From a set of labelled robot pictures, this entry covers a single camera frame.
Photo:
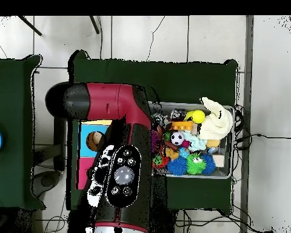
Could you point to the large blue spiky ball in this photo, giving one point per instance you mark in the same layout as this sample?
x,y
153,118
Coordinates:
x,y
177,166

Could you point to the small soccer ball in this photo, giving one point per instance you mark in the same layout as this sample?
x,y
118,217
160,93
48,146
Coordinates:
x,y
177,138

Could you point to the cream knitted cloth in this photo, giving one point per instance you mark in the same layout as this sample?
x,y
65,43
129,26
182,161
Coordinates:
x,y
216,124

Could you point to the orange plastic grid block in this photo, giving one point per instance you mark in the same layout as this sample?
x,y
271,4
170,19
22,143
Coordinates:
x,y
182,125

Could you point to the green fuzzy monster toy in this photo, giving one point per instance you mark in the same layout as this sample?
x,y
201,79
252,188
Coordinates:
x,y
196,164

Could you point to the plain yellow ball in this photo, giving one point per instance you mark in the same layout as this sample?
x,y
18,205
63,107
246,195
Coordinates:
x,y
198,116

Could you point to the clear shallow bin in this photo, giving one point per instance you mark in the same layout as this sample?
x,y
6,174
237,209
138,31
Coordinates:
x,y
222,171

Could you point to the black tripod leg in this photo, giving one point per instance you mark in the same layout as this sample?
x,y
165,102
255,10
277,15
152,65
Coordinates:
x,y
94,24
29,25

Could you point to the dark green table cloth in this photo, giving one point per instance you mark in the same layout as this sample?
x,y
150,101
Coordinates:
x,y
174,77

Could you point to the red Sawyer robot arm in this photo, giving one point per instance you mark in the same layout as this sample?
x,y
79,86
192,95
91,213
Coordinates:
x,y
111,99

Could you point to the green covered side table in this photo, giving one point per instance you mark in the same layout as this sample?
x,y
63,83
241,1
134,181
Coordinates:
x,y
9,121

